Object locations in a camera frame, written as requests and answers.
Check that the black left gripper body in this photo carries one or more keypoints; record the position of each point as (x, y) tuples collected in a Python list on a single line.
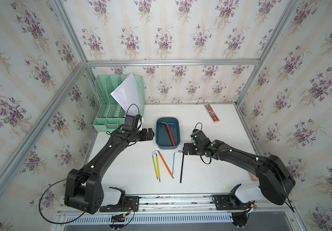
[(139, 135)]

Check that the green handled hex key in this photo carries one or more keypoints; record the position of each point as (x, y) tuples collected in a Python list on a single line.
[(154, 166)]

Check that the green plastic desk organizer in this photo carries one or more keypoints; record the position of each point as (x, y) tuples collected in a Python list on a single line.
[(110, 114)]

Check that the white slotted cable duct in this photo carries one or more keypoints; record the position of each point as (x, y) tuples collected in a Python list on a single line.
[(167, 218)]

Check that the large black hex key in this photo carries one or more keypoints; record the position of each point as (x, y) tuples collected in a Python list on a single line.
[(167, 133)]

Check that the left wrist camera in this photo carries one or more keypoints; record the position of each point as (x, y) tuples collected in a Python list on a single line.
[(132, 123)]

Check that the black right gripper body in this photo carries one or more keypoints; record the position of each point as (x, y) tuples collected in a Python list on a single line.
[(192, 148)]

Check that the yellow handled hex key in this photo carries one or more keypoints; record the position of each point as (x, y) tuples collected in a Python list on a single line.
[(157, 166)]

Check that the aluminium mounting rail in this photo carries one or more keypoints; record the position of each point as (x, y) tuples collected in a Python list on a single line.
[(199, 202)]

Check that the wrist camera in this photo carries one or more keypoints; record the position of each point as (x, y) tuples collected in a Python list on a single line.
[(199, 138), (132, 123)]

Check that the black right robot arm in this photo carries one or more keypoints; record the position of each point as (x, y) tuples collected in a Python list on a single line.
[(275, 181)]

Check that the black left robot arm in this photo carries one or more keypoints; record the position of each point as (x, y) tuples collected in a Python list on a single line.
[(84, 189)]

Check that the pink pencil case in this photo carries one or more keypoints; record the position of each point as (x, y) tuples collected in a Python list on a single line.
[(253, 177)]

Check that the thin black hex key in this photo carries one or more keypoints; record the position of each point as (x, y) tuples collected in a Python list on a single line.
[(182, 165)]

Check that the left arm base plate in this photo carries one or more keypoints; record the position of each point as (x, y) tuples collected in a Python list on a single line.
[(127, 204)]

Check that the dark teal storage box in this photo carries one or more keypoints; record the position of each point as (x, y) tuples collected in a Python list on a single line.
[(167, 133)]

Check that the orange handled hex key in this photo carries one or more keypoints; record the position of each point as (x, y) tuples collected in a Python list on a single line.
[(160, 155)]

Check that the white paper stack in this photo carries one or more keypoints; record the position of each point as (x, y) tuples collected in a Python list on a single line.
[(128, 95)]

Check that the blue handled hex key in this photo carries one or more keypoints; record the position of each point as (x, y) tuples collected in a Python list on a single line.
[(173, 164)]

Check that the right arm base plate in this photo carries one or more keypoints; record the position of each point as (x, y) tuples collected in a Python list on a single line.
[(228, 202)]

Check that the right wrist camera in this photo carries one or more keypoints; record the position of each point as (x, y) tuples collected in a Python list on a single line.
[(199, 138)]

